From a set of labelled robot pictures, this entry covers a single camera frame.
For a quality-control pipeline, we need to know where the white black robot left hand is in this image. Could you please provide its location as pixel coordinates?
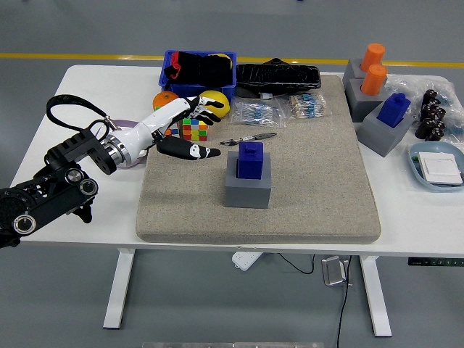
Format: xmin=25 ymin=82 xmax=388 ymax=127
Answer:
xmin=107 ymin=95 xmax=226 ymax=166

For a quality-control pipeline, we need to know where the black power cable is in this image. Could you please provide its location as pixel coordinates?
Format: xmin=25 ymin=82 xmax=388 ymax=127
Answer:
xmin=336 ymin=255 xmax=353 ymax=348
xmin=277 ymin=252 xmax=316 ymax=275

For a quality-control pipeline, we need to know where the light blue tray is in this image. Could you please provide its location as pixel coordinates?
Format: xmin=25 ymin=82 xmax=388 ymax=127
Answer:
xmin=408 ymin=141 xmax=464 ymax=193

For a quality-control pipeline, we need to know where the orange fruit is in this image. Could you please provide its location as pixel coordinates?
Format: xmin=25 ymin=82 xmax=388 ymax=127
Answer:
xmin=152 ymin=91 xmax=181 ymax=112

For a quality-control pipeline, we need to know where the orange cylindrical seal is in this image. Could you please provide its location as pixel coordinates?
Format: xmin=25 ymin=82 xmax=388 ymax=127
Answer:
xmin=360 ymin=64 xmax=388 ymax=96
xmin=359 ymin=43 xmax=386 ymax=72

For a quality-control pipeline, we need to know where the yellow lemon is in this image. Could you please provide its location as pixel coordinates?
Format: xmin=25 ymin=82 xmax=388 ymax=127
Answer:
xmin=199 ymin=90 xmax=231 ymax=119

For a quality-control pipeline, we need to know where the white power strip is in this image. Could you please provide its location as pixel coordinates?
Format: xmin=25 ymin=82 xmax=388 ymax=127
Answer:
xmin=231 ymin=250 xmax=262 ymax=271

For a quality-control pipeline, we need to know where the grey-brown mat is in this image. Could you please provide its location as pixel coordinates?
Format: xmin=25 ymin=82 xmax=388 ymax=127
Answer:
xmin=136 ymin=75 xmax=382 ymax=244

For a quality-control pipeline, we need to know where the black silver pocket tool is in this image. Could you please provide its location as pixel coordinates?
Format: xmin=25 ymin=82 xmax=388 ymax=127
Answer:
xmin=219 ymin=132 xmax=278 ymax=146

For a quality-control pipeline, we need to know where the clear bag of mixed resistors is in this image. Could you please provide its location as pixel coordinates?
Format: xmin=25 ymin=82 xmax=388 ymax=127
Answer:
xmin=286 ymin=92 xmax=333 ymax=120

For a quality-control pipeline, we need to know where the blue square seal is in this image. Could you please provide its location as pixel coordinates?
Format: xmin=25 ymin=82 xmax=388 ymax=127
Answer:
xmin=376 ymin=93 xmax=412 ymax=128
xmin=237 ymin=141 xmax=265 ymax=181

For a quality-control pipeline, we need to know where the clear bag of blue resistors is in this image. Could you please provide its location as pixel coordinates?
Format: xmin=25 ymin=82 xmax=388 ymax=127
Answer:
xmin=228 ymin=98 xmax=287 ymax=128

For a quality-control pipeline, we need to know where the blue plastic bin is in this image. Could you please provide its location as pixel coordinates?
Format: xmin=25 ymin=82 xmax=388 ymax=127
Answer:
xmin=158 ymin=49 xmax=238 ymax=104

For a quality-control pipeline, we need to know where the purple tray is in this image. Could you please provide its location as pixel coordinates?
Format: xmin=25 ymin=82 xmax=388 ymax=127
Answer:
xmin=104 ymin=118 xmax=149 ymax=170

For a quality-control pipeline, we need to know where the grey seal holder block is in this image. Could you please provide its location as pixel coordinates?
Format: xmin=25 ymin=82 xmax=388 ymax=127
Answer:
xmin=357 ymin=101 xmax=414 ymax=158
xmin=347 ymin=78 xmax=389 ymax=123
xmin=223 ymin=151 xmax=273 ymax=210
xmin=342 ymin=57 xmax=389 ymax=88

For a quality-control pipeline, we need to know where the white wall switch panel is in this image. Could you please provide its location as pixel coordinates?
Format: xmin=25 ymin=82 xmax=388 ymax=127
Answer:
xmin=418 ymin=152 xmax=464 ymax=185

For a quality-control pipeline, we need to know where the black cloth with red trim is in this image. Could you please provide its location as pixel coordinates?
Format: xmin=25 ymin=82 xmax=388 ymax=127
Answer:
xmin=162 ymin=51 xmax=233 ymax=88

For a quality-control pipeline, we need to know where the silver metal foot pedal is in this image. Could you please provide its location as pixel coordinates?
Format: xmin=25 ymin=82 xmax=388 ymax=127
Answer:
xmin=321 ymin=255 xmax=351 ymax=287

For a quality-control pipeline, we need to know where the clear plastic bag of parts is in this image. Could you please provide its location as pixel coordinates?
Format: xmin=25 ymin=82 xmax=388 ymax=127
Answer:
xmin=384 ymin=74 xmax=464 ymax=141

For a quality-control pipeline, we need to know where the black table control panel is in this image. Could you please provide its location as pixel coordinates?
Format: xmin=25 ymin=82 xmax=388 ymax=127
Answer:
xmin=407 ymin=257 xmax=464 ymax=268

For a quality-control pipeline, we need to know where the white table leg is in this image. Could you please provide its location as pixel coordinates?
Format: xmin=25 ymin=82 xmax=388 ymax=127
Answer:
xmin=103 ymin=249 xmax=136 ymax=330
xmin=359 ymin=255 xmax=393 ymax=338

